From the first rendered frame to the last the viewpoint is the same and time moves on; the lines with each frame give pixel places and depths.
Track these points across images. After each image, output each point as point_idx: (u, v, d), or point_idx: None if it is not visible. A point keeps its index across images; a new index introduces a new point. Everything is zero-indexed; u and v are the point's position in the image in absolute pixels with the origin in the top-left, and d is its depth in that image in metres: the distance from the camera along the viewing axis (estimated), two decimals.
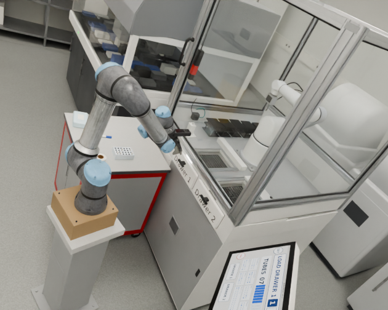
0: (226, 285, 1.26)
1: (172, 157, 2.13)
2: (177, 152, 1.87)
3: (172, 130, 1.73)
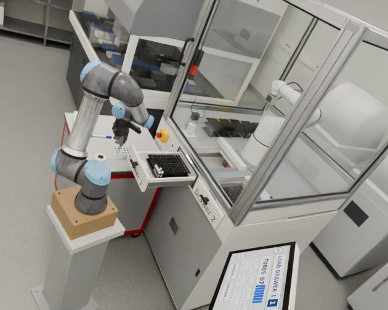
0: (226, 285, 1.26)
1: (127, 157, 1.95)
2: (119, 143, 1.93)
3: None
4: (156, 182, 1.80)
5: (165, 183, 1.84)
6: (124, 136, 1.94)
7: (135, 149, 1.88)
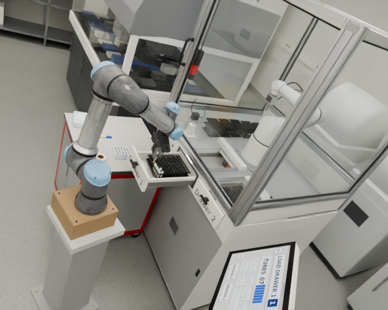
0: (226, 285, 1.26)
1: (127, 157, 1.95)
2: (152, 151, 1.86)
3: None
4: (156, 182, 1.80)
5: (165, 183, 1.84)
6: (160, 150, 1.84)
7: (135, 149, 1.88)
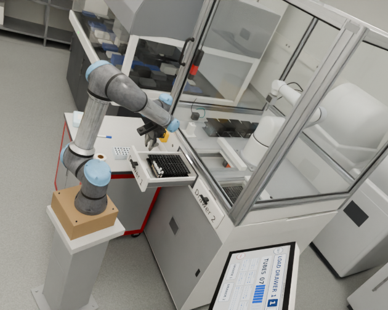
0: (226, 285, 1.26)
1: (127, 157, 1.95)
2: (149, 139, 1.90)
3: None
4: (156, 182, 1.80)
5: (165, 183, 1.84)
6: (149, 141, 1.85)
7: (135, 149, 1.88)
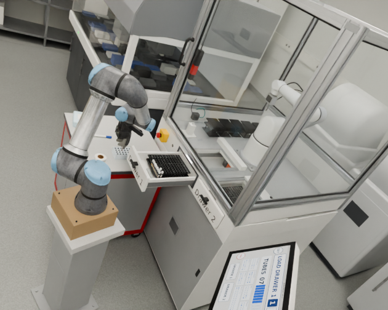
0: (226, 285, 1.26)
1: (127, 157, 1.95)
2: (122, 145, 1.99)
3: None
4: (156, 182, 1.80)
5: (165, 183, 1.84)
6: (126, 138, 2.01)
7: (135, 149, 1.88)
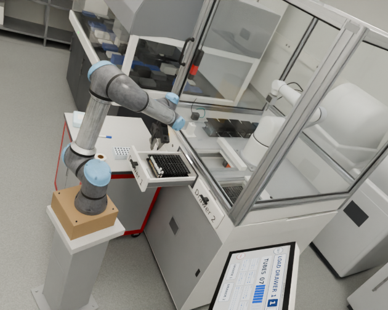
0: (226, 285, 1.26)
1: (127, 157, 1.95)
2: (150, 143, 1.85)
3: None
4: (156, 182, 1.80)
5: (165, 183, 1.84)
6: (160, 141, 1.85)
7: (135, 149, 1.88)
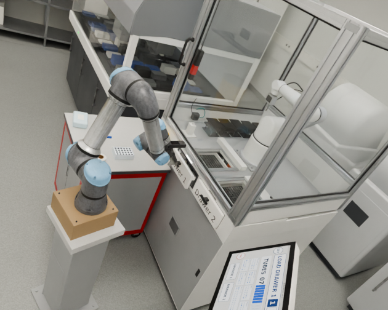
0: (226, 285, 1.26)
1: None
2: (172, 163, 1.91)
3: (167, 143, 1.77)
4: None
5: None
6: None
7: (176, 149, 2.04)
